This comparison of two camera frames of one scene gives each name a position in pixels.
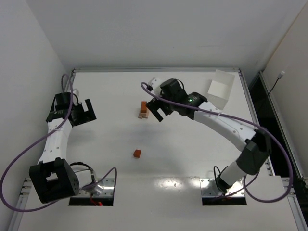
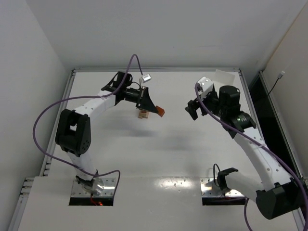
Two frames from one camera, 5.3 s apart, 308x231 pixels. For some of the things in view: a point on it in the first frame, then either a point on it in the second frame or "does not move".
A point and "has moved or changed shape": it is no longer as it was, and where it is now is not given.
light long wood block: x=141 y=115 does not move
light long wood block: x=146 y=115 does not move
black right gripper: x=158 y=106 to x=197 y=106
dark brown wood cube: x=137 y=153 has moved or changed shape
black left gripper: x=82 y=115 to x=142 y=97
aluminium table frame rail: x=155 y=70 does not move
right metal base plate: x=209 y=187 does not move
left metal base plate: x=105 y=187 does not move
